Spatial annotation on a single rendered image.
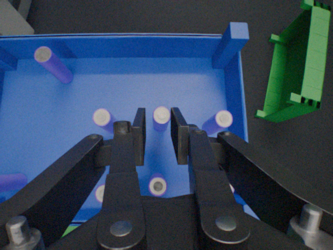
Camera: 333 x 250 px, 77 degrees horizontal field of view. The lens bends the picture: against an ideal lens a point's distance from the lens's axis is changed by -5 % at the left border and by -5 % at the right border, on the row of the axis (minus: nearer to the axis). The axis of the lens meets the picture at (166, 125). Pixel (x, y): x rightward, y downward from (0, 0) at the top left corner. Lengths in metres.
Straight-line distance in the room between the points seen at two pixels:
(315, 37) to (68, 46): 0.59
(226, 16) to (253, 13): 0.10
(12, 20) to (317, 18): 0.85
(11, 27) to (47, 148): 0.55
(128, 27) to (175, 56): 0.53
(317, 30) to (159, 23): 0.47
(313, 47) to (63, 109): 0.60
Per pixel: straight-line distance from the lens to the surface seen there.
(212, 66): 0.31
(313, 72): 0.65
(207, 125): 0.26
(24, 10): 0.93
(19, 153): 0.32
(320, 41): 0.70
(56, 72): 0.28
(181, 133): 0.16
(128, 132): 0.16
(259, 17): 0.92
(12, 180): 0.29
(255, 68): 0.82
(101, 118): 0.22
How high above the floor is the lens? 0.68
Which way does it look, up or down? 80 degrees down
